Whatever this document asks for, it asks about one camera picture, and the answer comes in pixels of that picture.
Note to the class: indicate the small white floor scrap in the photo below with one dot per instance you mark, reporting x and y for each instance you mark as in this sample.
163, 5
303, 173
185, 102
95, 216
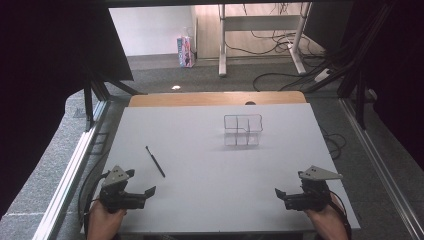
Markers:
176, 87

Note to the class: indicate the black pen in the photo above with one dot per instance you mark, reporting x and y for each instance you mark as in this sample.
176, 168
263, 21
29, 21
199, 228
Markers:
155, 161

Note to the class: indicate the wooden table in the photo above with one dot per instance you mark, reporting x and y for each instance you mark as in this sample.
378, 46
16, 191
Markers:
213, 98

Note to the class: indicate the black metal stand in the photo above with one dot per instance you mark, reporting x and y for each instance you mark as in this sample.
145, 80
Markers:
88, 100
360, 100

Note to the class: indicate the white desk frame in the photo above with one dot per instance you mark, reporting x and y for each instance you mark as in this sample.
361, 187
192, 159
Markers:
256, 22

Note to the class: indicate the aluminium floor rail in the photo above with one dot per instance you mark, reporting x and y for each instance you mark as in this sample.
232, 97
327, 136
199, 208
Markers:
376, 160
71, 173

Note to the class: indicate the colourful printed box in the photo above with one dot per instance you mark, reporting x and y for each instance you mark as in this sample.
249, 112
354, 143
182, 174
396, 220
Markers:
185, 51

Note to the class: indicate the person's left hand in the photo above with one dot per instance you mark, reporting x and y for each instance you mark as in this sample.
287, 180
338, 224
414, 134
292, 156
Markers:
103, 223

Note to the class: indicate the white power strip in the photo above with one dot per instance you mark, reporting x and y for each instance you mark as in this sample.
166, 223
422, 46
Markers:
322, 75

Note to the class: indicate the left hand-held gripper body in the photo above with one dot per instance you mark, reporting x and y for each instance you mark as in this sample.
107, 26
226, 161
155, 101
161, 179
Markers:
115, 198

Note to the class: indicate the person's right hand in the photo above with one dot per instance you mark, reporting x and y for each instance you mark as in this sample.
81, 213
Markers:
328, 223

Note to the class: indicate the clear plastic desk organizer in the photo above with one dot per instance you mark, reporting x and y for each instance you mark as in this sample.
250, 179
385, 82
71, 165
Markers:
243, 130

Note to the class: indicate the black curtain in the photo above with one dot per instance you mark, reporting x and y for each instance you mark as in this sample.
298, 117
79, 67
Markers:
396, 66
40, 83

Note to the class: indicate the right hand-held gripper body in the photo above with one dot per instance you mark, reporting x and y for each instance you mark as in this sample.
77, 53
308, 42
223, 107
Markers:
313, 198

